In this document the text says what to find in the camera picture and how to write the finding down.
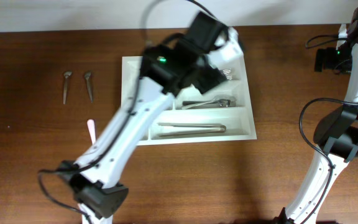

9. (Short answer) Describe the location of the white plastic cutlery tray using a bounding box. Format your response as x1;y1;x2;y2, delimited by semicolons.
138;59;257;146

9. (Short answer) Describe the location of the dark metal knife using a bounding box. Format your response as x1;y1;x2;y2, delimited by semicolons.
159;128;226;137
158;123;226;129

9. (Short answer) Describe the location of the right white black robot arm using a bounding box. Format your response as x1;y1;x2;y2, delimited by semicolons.
272;7;358;223

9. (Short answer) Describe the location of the pink handled utensil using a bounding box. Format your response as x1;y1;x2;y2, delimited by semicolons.
86;119;96;144

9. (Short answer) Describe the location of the small metal teaspoon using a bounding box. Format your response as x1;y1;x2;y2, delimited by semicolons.
63;71;73;105
84;71;94;102

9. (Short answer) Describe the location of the large metal spoon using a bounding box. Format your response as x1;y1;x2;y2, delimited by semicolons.
181;97;236;110
181;99;236;110

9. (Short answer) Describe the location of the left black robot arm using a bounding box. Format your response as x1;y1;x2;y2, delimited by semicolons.
57;12;243;223

